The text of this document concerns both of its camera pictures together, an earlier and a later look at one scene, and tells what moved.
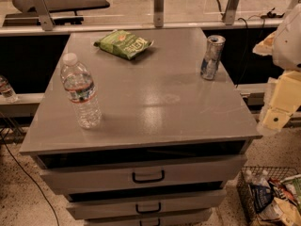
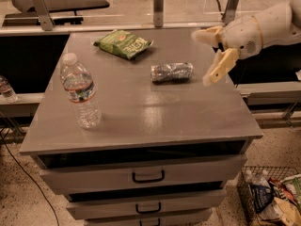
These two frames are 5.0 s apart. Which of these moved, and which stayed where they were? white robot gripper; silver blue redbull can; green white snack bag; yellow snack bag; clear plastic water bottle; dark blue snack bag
Moved: silver blue redbull can; white robot gripper
Stayed: green white snack bag; yellow snack bag; clear plastic water bottle; dark blue snack bag
